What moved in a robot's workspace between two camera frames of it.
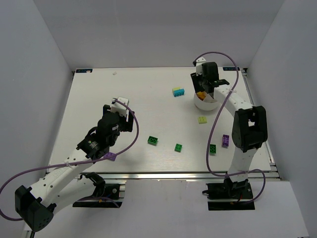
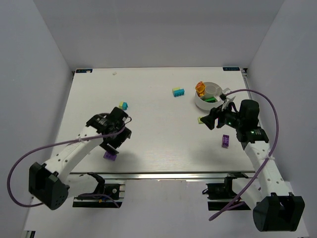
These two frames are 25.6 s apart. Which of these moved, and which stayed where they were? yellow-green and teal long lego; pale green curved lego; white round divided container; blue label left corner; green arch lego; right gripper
Moved: green arch lego; right gripper
Stayed: pale green curved lego; white round divided container; yellow-green and teal long lego; blue label left corner
